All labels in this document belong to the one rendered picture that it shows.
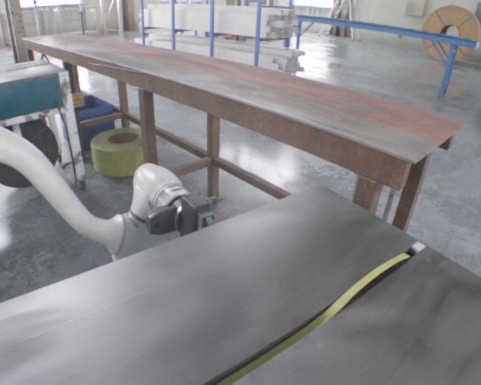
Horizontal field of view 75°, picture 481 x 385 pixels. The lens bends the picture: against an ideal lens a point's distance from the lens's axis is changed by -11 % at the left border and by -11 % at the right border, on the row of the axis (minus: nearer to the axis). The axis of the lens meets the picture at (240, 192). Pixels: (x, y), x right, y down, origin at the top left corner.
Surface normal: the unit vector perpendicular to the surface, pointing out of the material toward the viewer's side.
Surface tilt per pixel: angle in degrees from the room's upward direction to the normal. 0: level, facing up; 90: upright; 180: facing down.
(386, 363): 0
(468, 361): 0
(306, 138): 90
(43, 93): 90
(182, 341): 0
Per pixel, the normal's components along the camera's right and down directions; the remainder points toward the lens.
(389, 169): -0.72, 0.33
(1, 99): 0.66, 0.40
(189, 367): 0.04, -0.86
